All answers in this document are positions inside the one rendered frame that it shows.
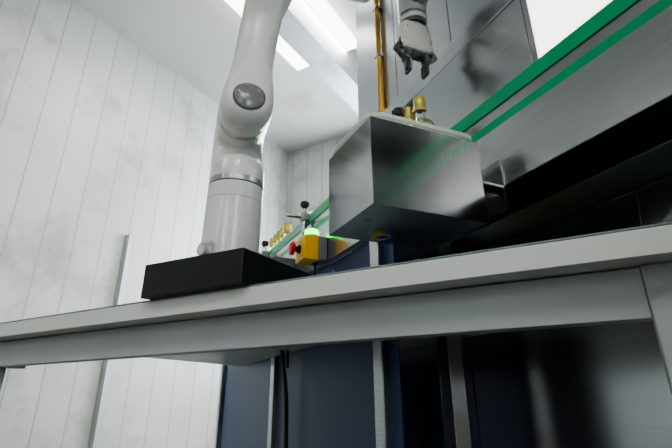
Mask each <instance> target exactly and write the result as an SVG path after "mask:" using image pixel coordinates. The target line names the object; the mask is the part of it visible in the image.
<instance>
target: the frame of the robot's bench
mask: <svg viewBox="0 0 672 448"><path fill-rule="evenodd" d="M651 321H653V325H654V329H655V333H656V337H657V341H658V345H659V348H660V352H661V356H662V360H663V364H664V368H665V372H666V376H667V379H668V383H669V387H670V391H671V395H672V261H671V262H663V263H654V264H646V265H641V266H640V268H632V269H624V270H615V271H607V272H598V273H589V274H581V275H572V276H564V277H555V278H546V279H538V280H529V281H521V282H512V283H503V284H495V285H486V286H478V287H469V288H460V289H452V290H443V291H435V292H426V293H417V294H409V295H400V296H392V297H383V298H374V299H366V300H357V301H349V302H340V303H331V304H323V305H314V306H306V307H297V308H288V309H280V310H271V311H263V312H254V313H245V314H237V315H228V316H220V317H211V318H202V319H194V320H185V321H177V322H168V323H159V324H151V325H142V326H134V327H125V328H116V329H108V330H99V331H91V332H82V333H73V334H65V335H56V336H48V337H39V338H30V339H22V340H13V341H5V342H1V341H0V392H1V388H2V384H3V380H4V376H5V372H6V368H11V369H25V368H26V366H31V365H45V364H59V363H73V362H87V361H101V360H115V359H129V358H143V357H158V356H172V355H186V354H200V353H214V352H228V351H242V350H256V349H270V348H285V347H299V346H313V345H327V344H341V343H355V342H369V341H383V340H397V339H412V338H426V337H440V336H454V335H468V334H482V333H496V332H510V331H524V330H539V329H553V328H567V327H581V326H595V325H609V324H623V323H637V322H651Z"/></svg>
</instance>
